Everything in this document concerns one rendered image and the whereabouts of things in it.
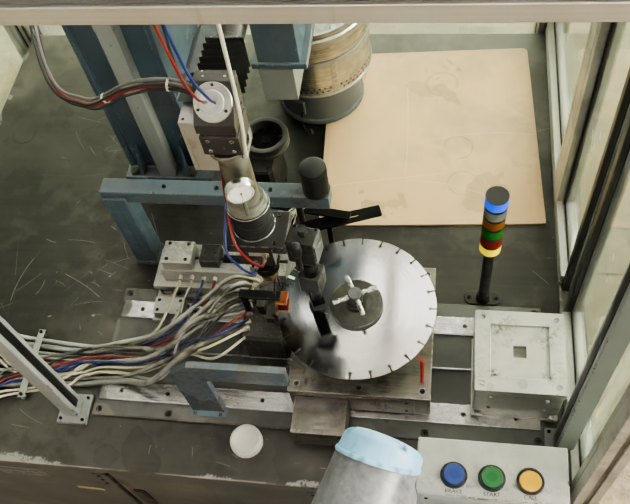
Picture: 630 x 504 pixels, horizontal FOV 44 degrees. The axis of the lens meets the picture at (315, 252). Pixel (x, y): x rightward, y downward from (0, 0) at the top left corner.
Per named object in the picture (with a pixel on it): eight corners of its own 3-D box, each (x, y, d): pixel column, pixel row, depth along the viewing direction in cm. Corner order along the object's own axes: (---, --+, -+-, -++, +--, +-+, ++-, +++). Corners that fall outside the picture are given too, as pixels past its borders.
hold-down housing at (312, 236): (330, 277, 153) (319, 219, 136) (324, 298, 151) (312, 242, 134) (303, 272, 154) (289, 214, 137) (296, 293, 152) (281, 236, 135)
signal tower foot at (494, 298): (501, 293, 183) (502, 287, 181) (501, 306, 182) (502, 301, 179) (464, 291, 185) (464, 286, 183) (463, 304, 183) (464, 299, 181)
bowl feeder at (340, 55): (380, 56, 228) (374, -49, 198) (372, 138, 212) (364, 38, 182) (276, 56, 233) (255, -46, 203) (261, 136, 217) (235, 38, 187)
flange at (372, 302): (394, 304, 162) (394, 298, 160) (356, 339, 159) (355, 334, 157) (356, 272, 167) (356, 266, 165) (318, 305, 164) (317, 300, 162)
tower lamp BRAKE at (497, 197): (508, 195, 152) (509, 186, 149) (508, 214, 150) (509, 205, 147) (484, 194, 153) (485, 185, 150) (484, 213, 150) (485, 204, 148)
